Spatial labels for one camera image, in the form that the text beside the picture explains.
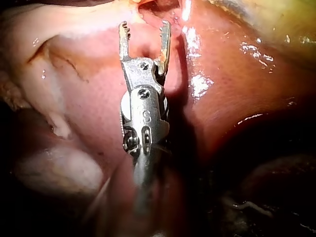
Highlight right arm instrument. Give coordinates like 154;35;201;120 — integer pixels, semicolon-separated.
119;57;171;173

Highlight right arm instrument jaw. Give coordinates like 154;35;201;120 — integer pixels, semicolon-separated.
156;20;172;76
118;21;132;62

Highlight dark red liver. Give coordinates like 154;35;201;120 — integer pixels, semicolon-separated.
44;0;316;237

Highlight pale fatty tissue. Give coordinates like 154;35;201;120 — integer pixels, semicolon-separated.
0;2;139;139
13;145;104;193

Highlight gallbladder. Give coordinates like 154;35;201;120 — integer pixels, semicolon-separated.
209;0;316;75

